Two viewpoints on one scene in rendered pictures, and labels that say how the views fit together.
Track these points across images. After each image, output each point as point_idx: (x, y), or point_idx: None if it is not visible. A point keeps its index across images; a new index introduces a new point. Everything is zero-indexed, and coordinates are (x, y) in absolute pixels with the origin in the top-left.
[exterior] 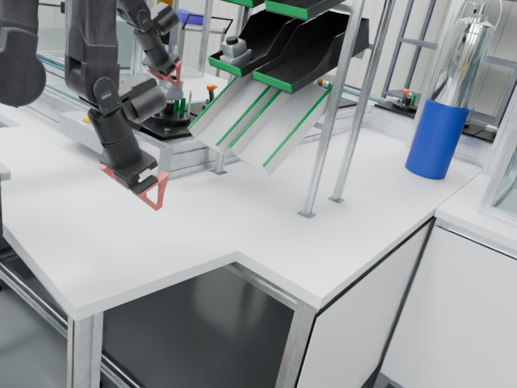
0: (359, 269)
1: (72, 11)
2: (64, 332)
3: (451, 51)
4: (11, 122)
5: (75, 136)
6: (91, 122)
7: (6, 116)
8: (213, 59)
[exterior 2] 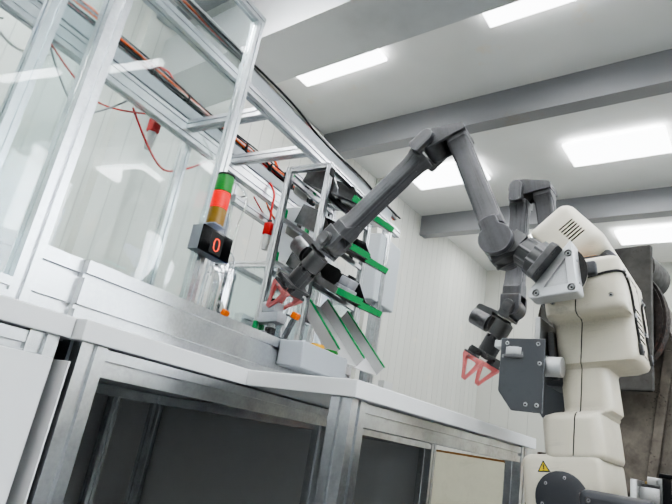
0: None
1: (522, 274)
2: None
3: (223, 288)
4: (225, 368)
5: (320, 368)
6: (510, 330)
7: (213, 358)
8: (344, 290)
